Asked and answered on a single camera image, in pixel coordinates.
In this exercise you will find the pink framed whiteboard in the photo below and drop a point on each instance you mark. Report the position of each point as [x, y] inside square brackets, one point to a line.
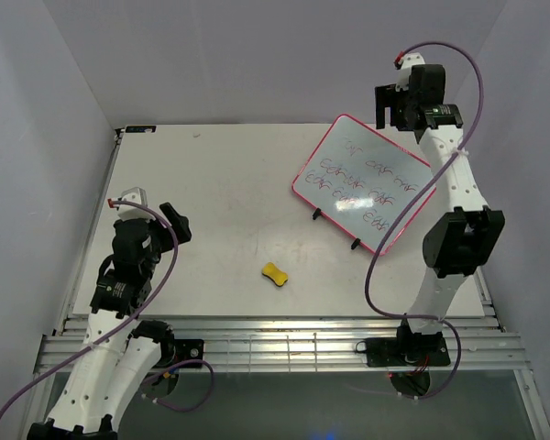
[360, 180]

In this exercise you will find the blue left corner label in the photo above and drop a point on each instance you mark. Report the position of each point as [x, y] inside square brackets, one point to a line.
[140, 129]

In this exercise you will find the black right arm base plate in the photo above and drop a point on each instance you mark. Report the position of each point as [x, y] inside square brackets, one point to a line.
[387, 352]

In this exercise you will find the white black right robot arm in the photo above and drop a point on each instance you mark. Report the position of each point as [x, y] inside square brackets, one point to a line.
[463, 236]

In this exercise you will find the yellow black whiteboard eraser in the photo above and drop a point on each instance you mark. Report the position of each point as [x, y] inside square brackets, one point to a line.
[274, 274]

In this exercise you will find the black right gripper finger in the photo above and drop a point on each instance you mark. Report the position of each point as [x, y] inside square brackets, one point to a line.
[385, 115]
[385, 95]

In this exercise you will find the wire whiteboard stand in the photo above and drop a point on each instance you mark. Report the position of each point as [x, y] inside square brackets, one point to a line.
[339, 230]

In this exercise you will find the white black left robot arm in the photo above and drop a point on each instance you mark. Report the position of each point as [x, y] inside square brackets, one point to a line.
[118, 349]

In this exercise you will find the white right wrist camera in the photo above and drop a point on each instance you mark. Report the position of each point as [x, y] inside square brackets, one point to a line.
[404, 65]

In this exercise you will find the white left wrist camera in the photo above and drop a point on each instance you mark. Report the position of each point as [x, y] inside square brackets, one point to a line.
[128, 205]

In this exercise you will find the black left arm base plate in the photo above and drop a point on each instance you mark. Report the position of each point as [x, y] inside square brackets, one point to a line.
[179, 350]

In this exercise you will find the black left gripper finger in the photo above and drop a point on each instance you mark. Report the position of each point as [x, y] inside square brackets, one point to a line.
[170, 213]
[182, 231]

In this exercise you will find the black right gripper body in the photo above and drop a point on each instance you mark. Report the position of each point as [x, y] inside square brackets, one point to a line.
[405, 102]

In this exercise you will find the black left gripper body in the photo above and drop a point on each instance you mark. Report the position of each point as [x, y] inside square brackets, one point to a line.
[162, 240]

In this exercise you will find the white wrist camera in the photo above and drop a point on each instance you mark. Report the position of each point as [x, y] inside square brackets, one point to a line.
[404, 65]
[128, 205]

